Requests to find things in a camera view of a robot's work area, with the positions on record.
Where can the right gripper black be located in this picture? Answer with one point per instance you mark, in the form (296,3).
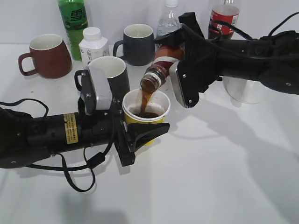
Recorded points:
(200,54)

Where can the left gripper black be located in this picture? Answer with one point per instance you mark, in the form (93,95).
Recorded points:
(106,127)

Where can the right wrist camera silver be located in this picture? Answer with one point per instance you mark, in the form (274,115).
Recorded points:
(184,86)

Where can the green soda bottle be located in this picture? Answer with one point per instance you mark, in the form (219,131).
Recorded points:
(74,18)

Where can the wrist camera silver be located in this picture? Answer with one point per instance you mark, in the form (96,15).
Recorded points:
(184,86)
(103,94)

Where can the dark grey mug back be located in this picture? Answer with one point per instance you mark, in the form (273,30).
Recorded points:
(137,44)

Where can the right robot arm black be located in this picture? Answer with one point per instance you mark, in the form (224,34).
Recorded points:
(272,60)

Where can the black mug front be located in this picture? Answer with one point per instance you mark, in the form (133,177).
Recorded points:
(116,73)

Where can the red ceramic mug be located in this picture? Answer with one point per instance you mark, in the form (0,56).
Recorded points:
(50,57)

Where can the brown Nescafe coffee bottle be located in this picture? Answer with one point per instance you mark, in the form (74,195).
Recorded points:
(155,75)

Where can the yellow paper cup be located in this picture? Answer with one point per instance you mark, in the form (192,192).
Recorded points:
(156,109)

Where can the cola bottle red label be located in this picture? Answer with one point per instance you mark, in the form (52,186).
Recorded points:
(226,11)

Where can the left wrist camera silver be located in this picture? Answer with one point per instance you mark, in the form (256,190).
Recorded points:
(103,94)

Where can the white milk bottle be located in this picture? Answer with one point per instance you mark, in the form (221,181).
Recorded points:
(93,45)

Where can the transparent plastic cup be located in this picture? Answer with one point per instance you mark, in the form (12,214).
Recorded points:
(244,91)

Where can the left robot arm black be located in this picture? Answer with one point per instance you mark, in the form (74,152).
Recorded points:
(25,140)

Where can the clear water bottle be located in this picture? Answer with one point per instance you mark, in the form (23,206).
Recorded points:
(168,21)

